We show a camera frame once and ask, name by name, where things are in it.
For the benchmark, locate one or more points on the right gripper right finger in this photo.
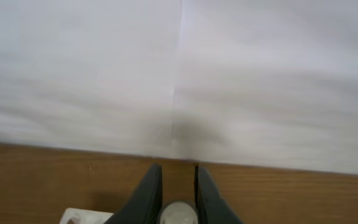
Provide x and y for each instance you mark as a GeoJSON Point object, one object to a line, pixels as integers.
{"type": "Point", "coordinates": [211, 205]}

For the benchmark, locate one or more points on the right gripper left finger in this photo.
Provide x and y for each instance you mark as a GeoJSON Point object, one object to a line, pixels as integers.
{"type": "Point", "coordinates": [143, 202]}

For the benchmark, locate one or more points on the clear test tube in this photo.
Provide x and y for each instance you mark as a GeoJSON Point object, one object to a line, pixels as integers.
{"type": "Point", "coordinates": [179, 214]}

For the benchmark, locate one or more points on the white test tube rack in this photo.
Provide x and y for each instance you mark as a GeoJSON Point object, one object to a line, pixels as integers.
{"type": "Point", "coordinates": [82, 217]}

